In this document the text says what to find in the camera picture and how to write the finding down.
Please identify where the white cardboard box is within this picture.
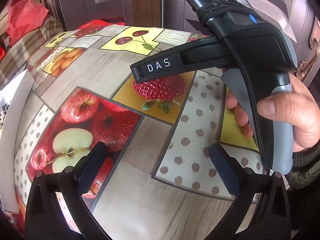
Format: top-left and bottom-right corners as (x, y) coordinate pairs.
(0, 69), (35, 140)

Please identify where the fruit print tablecloth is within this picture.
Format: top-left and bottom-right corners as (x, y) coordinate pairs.
(0, 21), (290, 240)

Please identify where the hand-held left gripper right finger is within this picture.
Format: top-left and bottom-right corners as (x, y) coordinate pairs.
(209, 143), (292, 240)

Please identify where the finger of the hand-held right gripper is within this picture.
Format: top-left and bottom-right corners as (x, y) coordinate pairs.
(130, 35), (227, 83)

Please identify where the red fabric bag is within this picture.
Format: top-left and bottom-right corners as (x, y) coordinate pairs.
(6, 0), (49, 47)

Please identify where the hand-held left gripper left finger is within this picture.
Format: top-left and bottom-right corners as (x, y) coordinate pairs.
(24, 142), (113, 240)

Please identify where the plaid cloth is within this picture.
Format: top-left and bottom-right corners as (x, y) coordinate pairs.
(0, 15), (64, 88)

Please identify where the black braided cable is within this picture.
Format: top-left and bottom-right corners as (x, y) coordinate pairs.
(222, 36), (272, 173)

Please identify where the person's right hand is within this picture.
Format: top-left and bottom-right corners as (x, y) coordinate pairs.
(225, 81), (320, 153)

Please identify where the bronze door handle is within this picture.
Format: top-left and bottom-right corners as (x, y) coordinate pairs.
(296, 17), (320, 80)

